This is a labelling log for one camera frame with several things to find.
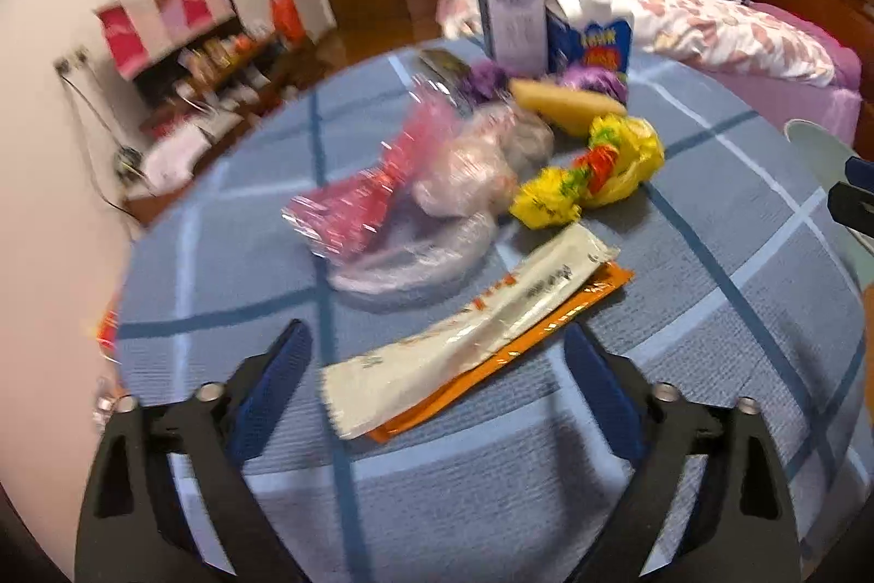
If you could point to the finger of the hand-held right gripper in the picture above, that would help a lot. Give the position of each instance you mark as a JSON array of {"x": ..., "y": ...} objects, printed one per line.
[
  {"x": 853, "y": 211},
  {"x": 862, "y": 172}
]

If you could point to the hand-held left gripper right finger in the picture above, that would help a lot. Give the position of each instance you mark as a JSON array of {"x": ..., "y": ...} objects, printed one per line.
[{"x": 604, "y": 398}]

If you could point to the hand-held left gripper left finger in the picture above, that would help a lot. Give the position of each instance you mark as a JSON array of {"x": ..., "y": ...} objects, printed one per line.
[{"x": 273, "y": 392}]

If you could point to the light blue cartoon bin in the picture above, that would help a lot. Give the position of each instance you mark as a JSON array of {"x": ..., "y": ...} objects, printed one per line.
[{"x": 816, "y": 146}]

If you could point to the orange packet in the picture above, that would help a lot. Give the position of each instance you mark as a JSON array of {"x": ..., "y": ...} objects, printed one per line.
[{"x": 601, "y": 282}]

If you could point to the long white packet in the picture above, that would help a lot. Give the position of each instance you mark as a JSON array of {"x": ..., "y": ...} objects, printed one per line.
[{"x": 464, "y": 337}]

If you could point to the clear plastic bag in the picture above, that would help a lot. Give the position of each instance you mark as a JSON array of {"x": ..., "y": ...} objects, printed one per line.
[{"x": 410, "y": 269}]

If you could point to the pink wrapper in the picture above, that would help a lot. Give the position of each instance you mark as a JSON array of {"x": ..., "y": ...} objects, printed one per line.
[{"x": 355, "y": 207}]

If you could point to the yellow plastic bag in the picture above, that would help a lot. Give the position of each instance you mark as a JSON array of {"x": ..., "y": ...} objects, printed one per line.
[{"x": 614, "y": 159}]

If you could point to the white plastic bag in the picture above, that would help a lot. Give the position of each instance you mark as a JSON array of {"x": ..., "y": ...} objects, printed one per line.
[{"x": 471, "y": 173}]

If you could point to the yellow banana-like snack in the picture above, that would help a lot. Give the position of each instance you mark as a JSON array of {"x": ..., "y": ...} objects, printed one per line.
[{"x": 560, "y": 108}]

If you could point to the purple wrapper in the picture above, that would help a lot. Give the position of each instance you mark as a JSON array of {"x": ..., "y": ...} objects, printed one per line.
[{"x": 485, "y": 81}]

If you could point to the blue plaid tablecloth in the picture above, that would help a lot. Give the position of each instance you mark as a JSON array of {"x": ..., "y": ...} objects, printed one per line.
[{"x": 683, "y": 255}]

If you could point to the orange yellow object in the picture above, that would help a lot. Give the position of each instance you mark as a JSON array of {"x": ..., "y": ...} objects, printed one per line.
[{"x": 108, "y": 330}]

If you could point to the heart print duvet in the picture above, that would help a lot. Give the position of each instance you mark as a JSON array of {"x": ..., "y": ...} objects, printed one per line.
[{"x": 717, "y": 36}]

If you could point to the wooden television stand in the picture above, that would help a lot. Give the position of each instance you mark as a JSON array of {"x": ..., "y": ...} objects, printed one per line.
[{"x": 164, "y": 200}]

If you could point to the white papers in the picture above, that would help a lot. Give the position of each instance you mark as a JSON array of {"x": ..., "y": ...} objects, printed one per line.
[{"x": 174, "y": 156}]

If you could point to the blue milk carton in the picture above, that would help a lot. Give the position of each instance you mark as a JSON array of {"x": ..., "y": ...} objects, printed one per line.
[{"x": 587, "y": 43}]

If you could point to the television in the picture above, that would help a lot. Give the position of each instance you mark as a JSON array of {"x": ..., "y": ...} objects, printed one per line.
[{"x": 160, "y": 88}]

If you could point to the dark green packet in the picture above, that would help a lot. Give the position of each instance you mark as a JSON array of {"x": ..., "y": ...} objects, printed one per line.
[{"x": 444, "y": 65}]

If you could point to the orange plastic bag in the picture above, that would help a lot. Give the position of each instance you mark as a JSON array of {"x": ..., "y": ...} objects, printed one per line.
[{"x": 287, "y": 16}]

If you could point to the pink patchwork cloth cover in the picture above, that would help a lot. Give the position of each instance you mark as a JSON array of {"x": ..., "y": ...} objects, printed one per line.
[{"x": 164, "y": 16}]

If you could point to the wall outlet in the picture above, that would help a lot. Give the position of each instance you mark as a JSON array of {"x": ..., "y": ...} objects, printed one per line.
[{"x": 72, "y": 62}]

